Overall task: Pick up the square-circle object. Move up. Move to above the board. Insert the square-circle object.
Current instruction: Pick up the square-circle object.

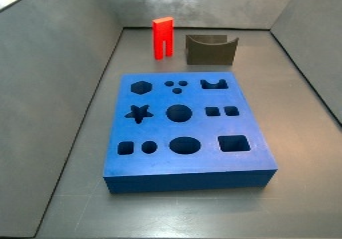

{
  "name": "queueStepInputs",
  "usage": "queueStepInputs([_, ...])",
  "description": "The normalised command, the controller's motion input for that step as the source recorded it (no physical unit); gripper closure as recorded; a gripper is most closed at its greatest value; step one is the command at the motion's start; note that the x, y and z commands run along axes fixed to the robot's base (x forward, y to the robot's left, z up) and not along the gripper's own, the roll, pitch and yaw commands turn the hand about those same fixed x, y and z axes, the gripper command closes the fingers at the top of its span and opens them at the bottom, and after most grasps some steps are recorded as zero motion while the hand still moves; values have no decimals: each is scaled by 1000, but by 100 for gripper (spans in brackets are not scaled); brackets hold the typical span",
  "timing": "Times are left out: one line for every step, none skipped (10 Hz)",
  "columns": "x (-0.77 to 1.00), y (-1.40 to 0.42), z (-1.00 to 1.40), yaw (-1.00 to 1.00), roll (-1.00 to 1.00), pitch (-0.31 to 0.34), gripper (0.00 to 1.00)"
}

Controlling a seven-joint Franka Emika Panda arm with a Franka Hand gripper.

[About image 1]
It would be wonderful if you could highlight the red square-circle peg object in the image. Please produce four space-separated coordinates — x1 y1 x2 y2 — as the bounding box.
152 17 174 60

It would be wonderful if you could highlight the blue foam shape board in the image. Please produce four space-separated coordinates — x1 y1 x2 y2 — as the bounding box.
103 72 278 193

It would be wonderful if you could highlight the dark grey curved block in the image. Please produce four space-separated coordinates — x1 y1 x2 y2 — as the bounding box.
186 35 239 65

